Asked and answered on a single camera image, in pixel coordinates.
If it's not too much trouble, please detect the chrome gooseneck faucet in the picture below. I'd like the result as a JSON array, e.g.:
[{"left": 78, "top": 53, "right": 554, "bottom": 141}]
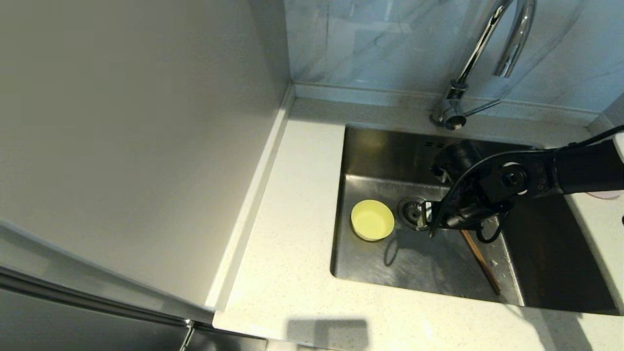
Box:
[{"left": 429, "top": 0, "right": 538, "bottom": 131}]

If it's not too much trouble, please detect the chrome cabinet handle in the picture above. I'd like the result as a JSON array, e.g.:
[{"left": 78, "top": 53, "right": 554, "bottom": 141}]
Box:
[{"left": 178, "top": 319, "right": 195, "bottom": 351}]

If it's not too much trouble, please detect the grey tall cabinet door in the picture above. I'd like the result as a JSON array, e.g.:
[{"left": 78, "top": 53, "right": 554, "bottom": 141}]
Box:
[{"left": 0, "top": 287, "right": 269, "bottom": 351}]

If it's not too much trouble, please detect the chrome cabinet trim strip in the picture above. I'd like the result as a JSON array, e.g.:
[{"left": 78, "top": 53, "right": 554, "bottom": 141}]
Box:
[{"left": 0, "top": 266, "right": 215, "bottom": 328}]

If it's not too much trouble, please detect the beige tall cabinet side panel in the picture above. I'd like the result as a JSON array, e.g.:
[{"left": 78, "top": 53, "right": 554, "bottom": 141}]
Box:
[{"left": 0, "top": 0, "right": 295, "bottom": 312}]

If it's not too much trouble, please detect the stainless steel sink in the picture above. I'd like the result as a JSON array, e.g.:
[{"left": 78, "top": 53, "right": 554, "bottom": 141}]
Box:
[{"left": 330, "top": 124, "right": 622, "bottom": 316}]

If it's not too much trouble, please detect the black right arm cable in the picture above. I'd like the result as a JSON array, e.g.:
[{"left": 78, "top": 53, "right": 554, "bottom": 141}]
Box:
[{"left": 428, "top": 125, "right": 624, "bottom": 244}]

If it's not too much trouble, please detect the brown wooden chopstick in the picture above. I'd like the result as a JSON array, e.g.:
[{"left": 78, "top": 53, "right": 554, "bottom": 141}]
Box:
[
  {"left": 461, "top": 230, "right": 499, "bottom": 296},
  {"left": 466, "top": 230, "right": 502, "bottom": 293}
]

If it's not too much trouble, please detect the yellow plastic bowl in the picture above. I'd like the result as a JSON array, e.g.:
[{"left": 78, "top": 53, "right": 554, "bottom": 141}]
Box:
[{"left": 351, "top": 199, "right": 395, "bottom": 242}]

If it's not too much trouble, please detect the round metal sink strainer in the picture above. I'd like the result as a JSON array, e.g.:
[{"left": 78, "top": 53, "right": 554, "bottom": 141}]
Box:
[{"left": 397, "top": 196, "right": 432, "bottom": 231}]

